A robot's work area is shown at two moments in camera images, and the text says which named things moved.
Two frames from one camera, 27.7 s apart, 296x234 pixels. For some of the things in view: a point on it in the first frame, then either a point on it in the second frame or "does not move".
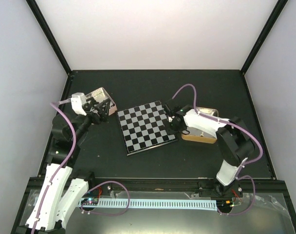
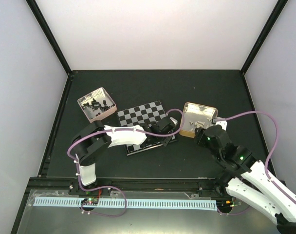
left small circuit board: [89, 201] does not move
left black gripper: [102, 115] -> [166, 141]
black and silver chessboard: [145, 127] does not move
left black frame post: [49, 35] does not move
